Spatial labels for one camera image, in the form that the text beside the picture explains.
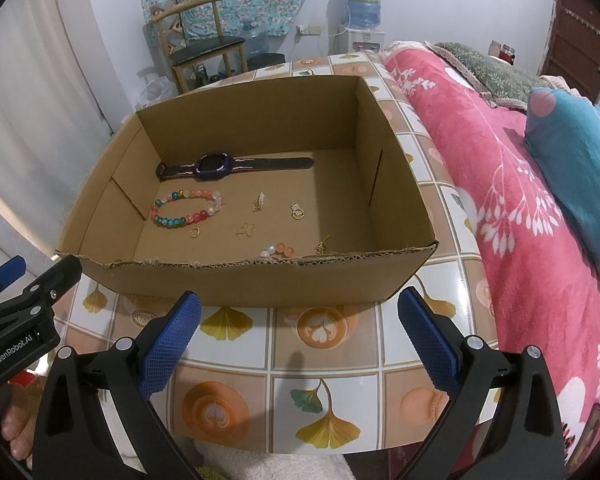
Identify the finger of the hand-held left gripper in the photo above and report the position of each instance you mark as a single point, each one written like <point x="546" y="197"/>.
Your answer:
<point x="5" y="270"/>
<point x="55" y="280"/>

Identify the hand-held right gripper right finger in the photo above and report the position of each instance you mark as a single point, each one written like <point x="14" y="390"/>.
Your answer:
<point x="427" y="340"/>

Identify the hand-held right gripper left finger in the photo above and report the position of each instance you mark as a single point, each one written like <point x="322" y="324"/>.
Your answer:
<point x="172" y="345"/>

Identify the brown cardboard box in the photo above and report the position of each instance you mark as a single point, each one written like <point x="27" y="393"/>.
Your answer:
<point x="230" y="280"/>

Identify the gold filigree butterfly charm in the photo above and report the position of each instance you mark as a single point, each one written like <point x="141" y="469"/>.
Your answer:
<point x="322" y="247"/>

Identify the gold earring with white tag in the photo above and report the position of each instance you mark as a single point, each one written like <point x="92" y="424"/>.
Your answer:
<point x="258" y="201"/>

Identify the purple smart watch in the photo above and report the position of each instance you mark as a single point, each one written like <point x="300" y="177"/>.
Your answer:
<point x="212" y="166"/>

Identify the person's left hand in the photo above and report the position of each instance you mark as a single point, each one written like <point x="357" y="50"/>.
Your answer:
<point x="20" y="420"/>

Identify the tile-print table cover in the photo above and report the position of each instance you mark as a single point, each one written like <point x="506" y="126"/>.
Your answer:
<point x="330" y="410"/>

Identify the white curtain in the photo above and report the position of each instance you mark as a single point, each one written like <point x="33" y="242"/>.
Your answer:
<point x="40" y="110"/>

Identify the pink floral blanket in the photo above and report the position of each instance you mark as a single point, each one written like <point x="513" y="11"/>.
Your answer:
<point x="480" y="160"/>

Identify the white plastic bag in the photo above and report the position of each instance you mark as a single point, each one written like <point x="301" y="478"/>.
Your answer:
<point x="157" y="90"/>

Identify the blue pillow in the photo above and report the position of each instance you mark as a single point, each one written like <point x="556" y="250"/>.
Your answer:
<point x="575" y="160"/>

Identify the green glass bottle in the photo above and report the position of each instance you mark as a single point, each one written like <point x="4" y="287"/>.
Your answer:
<point x="203" y="76"/>

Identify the green floral pillow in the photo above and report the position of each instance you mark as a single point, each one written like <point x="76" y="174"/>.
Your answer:
<point x="490" y="72"/>

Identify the wooden chair with dark seat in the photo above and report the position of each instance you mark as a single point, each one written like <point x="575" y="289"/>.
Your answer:
<point x="207" y="50"/>

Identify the red jar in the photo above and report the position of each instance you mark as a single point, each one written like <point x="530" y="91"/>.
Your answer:
<point x="506" y="53"/>

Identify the black bin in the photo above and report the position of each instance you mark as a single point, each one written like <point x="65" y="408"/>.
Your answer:
<point x="267" y="60"/>

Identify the white water dispenser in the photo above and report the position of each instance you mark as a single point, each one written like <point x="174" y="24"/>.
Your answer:
<point x="365" y="40"/>

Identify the empty blue water jug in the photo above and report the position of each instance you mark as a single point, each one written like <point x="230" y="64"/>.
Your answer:
<point x="255" y="40"/>

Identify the brown door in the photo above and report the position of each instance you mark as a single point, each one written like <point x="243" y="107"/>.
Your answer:
<point x="575" y="35"/>

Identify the wall power outlet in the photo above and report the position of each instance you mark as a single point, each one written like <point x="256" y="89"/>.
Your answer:
<point x="310" y="29"/>

